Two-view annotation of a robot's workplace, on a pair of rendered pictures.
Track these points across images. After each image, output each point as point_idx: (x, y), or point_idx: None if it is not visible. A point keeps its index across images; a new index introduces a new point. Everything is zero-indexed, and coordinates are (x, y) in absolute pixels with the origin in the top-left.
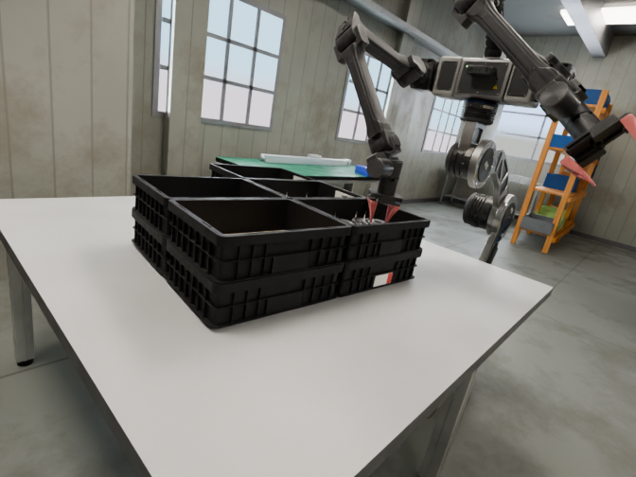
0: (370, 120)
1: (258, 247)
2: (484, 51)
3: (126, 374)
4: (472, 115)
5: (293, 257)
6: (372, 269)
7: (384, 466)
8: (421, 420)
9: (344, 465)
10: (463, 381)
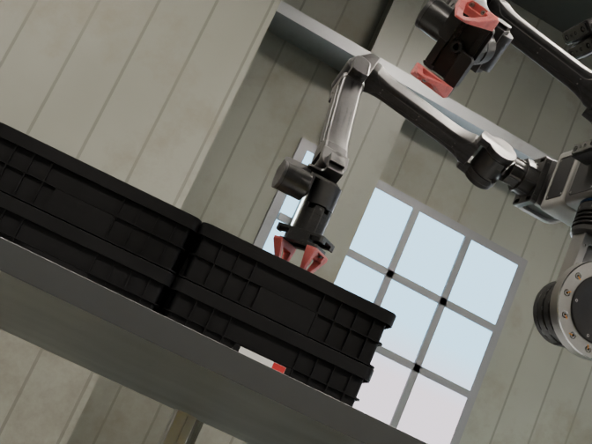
0: (320, 144)
1: (40, 165)
2: None
3: None
4: (580, 224)
5: (85, 207)
6: (237, 330)
7: None
8: (61, 289)
9: None
10: (201, 364)
